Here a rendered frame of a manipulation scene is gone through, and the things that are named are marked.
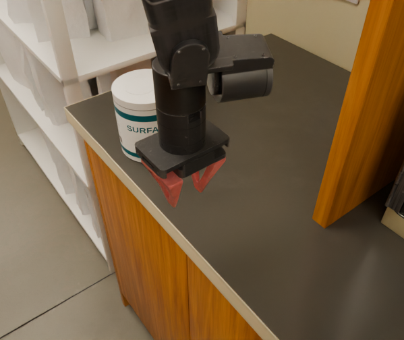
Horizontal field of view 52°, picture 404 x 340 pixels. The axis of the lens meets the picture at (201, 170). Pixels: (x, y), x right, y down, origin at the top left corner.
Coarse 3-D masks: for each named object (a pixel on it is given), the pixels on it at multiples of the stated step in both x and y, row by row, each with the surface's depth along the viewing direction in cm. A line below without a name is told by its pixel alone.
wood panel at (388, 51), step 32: (384, 0) 48; (384, 32) 50; (384, 64) 54; (352, 96) 57; (384, 96) 59; (352, 128) 59; (384, 128) 66; (352, 160) 65; (384, 160) 73; (320, 192) 70; (352, 192) 72; (320, 224) 74
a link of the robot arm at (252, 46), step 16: (176, 48) 36; (192, 48) 36; (224, 48) 43; (240, 48) 43; (256, 48) 43; (176, 64) 38; (192, 64) 38; (208, 64) 39; (224, 64) 42; (240, 64) 43; (256, 64) 44; (272, 64) 44; (176, 80) 39; (192, 80) 40; (224, 80) 44; (240, 80) 44; (256, 80) 45; (272, 80) 45; (224, 96) 45; (240, 96) 46; (256, 96) 47
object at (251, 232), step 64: (320, 64) 118; (256, 128) 95; (320, 128) 95; (192, 192) 80; (256, 192) 80; (384, 192) 80; (192, 256) 72; (256, 256) 69; (320, 256) 69; (384, 256) 69; (256, 320) 62; (320, 320) 61; (384, 320) 61
